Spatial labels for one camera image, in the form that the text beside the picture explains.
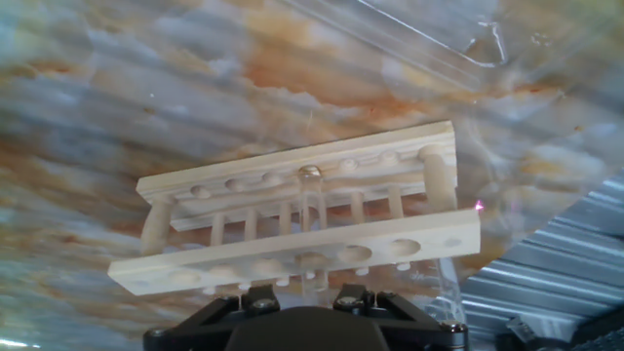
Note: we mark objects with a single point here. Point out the clear plastic tray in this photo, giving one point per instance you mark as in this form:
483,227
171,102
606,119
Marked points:
414,34

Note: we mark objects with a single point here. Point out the orange marble pattern mat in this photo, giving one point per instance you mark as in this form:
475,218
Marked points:
146,97

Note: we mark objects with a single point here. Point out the clear glass beaker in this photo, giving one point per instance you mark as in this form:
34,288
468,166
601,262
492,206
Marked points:
451,292

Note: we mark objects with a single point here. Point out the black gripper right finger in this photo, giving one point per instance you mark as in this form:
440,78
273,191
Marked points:
414,326

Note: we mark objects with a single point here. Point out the clear glass test tube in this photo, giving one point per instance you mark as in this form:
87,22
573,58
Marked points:
310,195

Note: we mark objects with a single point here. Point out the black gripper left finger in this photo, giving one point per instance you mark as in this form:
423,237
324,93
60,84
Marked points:
209,322

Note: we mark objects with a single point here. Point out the wooden test tube rack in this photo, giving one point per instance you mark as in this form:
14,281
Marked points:
219,265

